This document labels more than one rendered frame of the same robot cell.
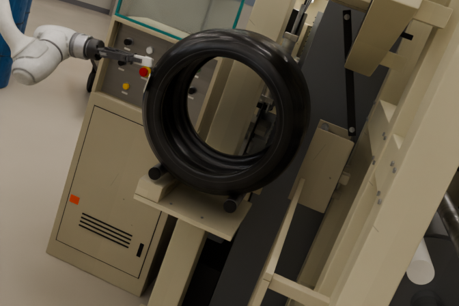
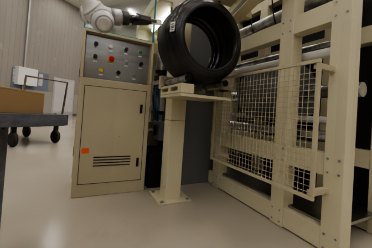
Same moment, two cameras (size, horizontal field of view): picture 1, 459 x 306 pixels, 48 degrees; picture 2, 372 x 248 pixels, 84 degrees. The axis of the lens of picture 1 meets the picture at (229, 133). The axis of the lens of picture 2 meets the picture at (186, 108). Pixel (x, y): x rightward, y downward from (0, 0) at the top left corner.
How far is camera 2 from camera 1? 140 cm
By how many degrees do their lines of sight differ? 39
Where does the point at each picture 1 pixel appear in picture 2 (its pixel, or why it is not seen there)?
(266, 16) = not seen: hidden behind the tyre
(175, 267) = (175, 150)
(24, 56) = (102, 9)
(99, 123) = (91, 95)
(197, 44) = (194, 1)
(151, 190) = (189, 87)
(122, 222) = (122, 150)
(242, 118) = not seen: hidden behind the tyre
